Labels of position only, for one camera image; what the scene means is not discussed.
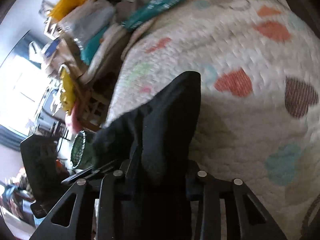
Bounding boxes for black pants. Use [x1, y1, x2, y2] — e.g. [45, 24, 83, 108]
[92, 71, 201, 239]

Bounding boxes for green mesh basket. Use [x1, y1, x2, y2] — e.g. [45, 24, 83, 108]
[71, 131, 94, 170]

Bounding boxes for wooden stool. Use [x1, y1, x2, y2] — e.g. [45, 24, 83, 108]
[77, 75, 117, 132]

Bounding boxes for yellow plastic bag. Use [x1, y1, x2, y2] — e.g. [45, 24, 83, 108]
[60, 68, 76, 115]

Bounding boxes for teal folded cloth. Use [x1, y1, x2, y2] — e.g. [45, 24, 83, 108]
[80, 25, 109, 66]

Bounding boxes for beige seat cushion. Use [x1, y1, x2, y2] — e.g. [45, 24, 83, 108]
[79, 23, 130, 86]

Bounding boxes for quilted heart pattern bedspread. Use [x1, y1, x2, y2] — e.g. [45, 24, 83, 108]
[106, 0, 319, 239]

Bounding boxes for green paper ream pack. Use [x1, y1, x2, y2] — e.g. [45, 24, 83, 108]
[120, 0, 184, 31]

